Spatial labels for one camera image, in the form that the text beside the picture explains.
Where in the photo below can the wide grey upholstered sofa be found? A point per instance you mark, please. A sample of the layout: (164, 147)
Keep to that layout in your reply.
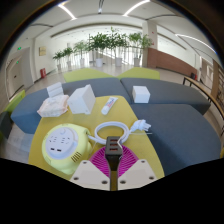
(180, 136)

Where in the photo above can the white squeeze tube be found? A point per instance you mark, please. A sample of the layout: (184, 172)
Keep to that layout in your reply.
(109, 105)

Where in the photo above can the ceiling strip lights group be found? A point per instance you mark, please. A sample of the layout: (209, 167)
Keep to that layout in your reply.
(66, 10)

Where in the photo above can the round yellow power strip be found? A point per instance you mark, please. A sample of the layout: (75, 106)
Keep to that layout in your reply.
(63, 146)

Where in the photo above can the dark grey cube stool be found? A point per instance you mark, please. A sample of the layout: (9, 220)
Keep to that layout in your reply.
(5, 125)

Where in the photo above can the blue upholstered sofa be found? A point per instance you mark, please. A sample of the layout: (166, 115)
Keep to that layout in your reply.
(30, 110)

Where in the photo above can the small green ottoman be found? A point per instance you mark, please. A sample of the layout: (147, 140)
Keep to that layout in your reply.
(140, 72)

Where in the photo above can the potted plants group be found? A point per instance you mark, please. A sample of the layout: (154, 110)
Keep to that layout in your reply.
(100, 41)

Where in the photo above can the small white cube box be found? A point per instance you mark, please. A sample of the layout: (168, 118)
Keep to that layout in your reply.
(141, 94)

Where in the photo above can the black charger block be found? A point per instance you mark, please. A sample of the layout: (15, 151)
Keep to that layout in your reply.
(113, 153)

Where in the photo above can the white tissue pack stack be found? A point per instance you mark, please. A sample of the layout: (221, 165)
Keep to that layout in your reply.
(55, 90)

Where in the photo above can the white carton box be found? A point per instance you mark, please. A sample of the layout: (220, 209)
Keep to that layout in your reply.
(81, 100)

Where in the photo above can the long grey upholstered sofa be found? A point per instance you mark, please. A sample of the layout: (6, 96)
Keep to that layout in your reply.
(173, 91)

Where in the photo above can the wooden bench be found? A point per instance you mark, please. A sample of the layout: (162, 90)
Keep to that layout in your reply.
(200, 86)

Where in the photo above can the large green ottoman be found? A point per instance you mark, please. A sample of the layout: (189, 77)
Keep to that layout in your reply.
(86, 75)

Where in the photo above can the green upholstered bench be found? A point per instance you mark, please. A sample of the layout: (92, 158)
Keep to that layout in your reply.
(15, 101)

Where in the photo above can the wet wipes pack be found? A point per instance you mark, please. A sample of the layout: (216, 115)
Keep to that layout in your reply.
(53, 106)

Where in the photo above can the red fire extinguisher cabinet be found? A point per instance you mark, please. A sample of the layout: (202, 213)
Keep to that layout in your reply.
(43, 73)

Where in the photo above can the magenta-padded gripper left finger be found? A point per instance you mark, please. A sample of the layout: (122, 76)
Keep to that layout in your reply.
(90, 175)

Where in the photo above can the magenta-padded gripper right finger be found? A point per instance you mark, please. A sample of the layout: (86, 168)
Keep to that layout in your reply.
(138, 173)

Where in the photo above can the framed wall picture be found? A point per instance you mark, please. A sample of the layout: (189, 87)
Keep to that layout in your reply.
(42, 51)

